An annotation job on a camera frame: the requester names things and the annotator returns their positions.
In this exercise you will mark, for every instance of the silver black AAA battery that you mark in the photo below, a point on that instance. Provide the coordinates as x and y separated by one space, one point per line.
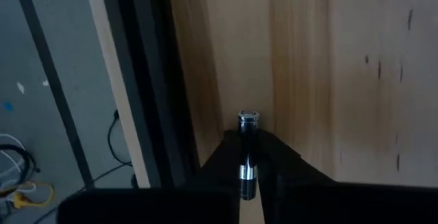
248 121

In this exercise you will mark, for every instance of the blue floor sticker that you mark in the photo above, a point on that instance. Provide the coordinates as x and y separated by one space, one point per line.
8 106

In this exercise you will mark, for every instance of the white paper scrap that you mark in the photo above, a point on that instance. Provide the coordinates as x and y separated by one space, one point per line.
20 87
45 82

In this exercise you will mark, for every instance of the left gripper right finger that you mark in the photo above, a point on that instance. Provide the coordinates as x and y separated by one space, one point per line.
342 203

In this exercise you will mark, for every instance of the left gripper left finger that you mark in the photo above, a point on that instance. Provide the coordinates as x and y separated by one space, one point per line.
154 207

